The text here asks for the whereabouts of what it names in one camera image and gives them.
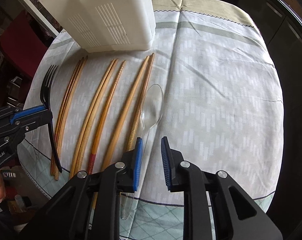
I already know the dark textured bamboo chopstick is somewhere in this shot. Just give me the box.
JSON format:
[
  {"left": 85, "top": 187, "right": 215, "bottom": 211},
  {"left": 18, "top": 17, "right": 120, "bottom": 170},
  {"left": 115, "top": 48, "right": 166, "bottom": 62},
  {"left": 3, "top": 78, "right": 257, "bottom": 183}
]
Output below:
[{"left": 126, "top": 53, "right": 155, "bottom": 151}]

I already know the thin brown chopstick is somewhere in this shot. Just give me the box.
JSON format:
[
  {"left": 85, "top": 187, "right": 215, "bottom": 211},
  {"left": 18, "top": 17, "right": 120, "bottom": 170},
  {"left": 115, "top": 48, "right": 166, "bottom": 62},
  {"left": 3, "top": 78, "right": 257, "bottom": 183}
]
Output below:
[
  {"left": 54, "top": 55, "right": 89, "bottom": 181},
  {"left": 54, "top": 58, "right": 84, "bottom": 152}
]

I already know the red-banded bamboo chopstick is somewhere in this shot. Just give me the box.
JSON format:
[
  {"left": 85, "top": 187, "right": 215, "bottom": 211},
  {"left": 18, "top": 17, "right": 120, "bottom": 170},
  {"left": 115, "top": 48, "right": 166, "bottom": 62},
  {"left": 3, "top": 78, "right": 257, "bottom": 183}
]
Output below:
[{"left": 87, "top": 60, "right": 126, "bottom": 174}]

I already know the white plastic utensil basket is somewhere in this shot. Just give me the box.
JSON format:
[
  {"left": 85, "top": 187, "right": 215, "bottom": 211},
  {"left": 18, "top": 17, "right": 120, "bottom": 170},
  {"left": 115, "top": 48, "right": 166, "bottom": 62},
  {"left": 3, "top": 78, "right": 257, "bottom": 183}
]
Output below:
[{"left": 39, "top": 0, "right": 156, "bottom": 53}]

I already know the patterned grey-green tablecloth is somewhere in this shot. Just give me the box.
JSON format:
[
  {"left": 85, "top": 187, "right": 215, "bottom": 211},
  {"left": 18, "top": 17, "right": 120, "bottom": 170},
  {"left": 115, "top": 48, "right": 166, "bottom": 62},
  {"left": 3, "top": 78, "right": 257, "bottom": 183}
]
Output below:
[{"left": 18, "top": 0, "right": 284, "bottom": 239}]

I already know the pale bamboo chopstick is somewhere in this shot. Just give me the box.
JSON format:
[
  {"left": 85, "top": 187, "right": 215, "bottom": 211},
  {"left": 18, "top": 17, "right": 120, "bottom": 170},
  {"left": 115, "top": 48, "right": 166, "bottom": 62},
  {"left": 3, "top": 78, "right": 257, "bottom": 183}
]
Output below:
[{"left": 90, "top": 55, "right": 150, "bottom": 209}]

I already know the black plastic fork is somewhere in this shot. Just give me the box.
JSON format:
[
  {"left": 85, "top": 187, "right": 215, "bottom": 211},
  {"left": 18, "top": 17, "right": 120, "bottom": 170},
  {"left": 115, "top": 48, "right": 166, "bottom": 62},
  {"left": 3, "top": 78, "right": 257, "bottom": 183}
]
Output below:
[{"left": 40, "top": 65, "right": 62, "bottom": 173}]

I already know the clear plastic spoon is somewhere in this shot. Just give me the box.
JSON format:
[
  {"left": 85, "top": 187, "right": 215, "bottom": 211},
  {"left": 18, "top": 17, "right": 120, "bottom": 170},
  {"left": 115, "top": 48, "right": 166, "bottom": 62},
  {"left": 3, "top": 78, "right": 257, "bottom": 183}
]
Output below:
[{"left": 120, "top": 84, "right": 163, "bottom": 220}]

